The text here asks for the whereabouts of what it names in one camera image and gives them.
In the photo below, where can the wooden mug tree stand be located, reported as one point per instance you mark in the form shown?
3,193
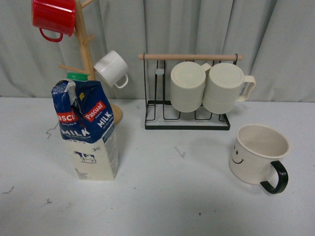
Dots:
83,41

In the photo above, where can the grey curtain backdrop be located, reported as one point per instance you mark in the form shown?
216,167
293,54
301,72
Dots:
275,37

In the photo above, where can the cream ribbed mug left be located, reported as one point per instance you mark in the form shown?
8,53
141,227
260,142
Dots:
187,84

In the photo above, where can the red enamel mug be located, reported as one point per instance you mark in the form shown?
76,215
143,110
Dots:
54,15

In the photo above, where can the blue white milk carton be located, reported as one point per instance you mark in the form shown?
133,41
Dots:
86,122

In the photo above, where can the cream smiley mug black handle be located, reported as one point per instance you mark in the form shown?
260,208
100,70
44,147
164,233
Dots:
257,156

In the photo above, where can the cream ribbed mug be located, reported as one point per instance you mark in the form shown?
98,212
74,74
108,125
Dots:
225,85
187,84

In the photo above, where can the black wire mug rack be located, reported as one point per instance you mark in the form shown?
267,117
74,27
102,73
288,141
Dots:
159,112

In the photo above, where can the white mug on tree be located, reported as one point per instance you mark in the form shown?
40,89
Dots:
113,70

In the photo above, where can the cream ribbed mug right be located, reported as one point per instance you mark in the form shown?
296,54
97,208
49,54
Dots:
225,85

